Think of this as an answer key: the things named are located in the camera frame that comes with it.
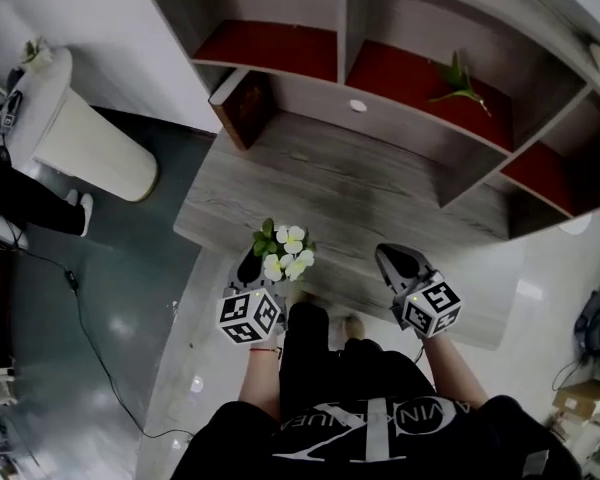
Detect person's left forearm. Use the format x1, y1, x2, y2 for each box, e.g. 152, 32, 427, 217
237, 345, 284, 419

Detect person's light shoe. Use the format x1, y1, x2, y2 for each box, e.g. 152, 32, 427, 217
329, 314, 367, 343

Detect white flowers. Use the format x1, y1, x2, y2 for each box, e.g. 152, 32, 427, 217
252, 217, 317, 284

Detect brown book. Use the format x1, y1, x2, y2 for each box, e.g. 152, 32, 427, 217
208, 67, 276, 152

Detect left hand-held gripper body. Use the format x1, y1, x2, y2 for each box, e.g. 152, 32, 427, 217
215, 280, 287, 346

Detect white round pedestal table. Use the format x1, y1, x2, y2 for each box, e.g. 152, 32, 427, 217
9, 46, 160, 203

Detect grey wooden shelf unit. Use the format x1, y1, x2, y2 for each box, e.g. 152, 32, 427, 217
134, 0, 600, 242

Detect white machine base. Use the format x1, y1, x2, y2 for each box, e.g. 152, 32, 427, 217
0, 205, 31, 250

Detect green leaf sprig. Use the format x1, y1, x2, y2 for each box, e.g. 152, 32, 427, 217
428, 50, 494, 118

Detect person's black trousers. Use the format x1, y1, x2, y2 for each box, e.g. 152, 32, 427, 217
278, 301, 434, 419

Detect person's black printed t-shirt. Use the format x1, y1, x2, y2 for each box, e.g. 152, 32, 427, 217
169, 392, 581, 480

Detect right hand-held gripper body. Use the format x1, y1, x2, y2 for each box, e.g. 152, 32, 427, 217
389, 269, 464, 339

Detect cardboard box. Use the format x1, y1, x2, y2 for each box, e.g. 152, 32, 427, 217
552, 380, 600, 419

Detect person's right forearm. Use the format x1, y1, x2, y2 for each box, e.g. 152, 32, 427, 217
422, 332, 491, 407

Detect long black floor cable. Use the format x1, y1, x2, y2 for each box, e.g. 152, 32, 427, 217
9, 237, 196, 439

